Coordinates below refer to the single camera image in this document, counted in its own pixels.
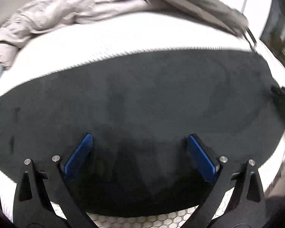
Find black pants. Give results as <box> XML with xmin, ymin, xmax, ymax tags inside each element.
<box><xmin>0</xmin><ymin>49</ymin><xmax>285</xmax><ymax>217</ymax></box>

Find dark grey sleeping bag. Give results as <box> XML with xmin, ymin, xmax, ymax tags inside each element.
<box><xmin>130</xmin><ymin>0</ymin><xmax>259</xmax><ymax>52</ymax></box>

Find white honeycomb mattress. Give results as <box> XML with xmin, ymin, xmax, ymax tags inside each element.
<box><xmin>0</xmin><ymin>12</ymin><xmax>285</xmax><ymax>227</ymax></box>

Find beige crumpled blanket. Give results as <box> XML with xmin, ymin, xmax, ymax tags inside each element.
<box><xmin>0</xmin><ymin>0</ymin><xmax>171</xmax><ymax>70</ymax></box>

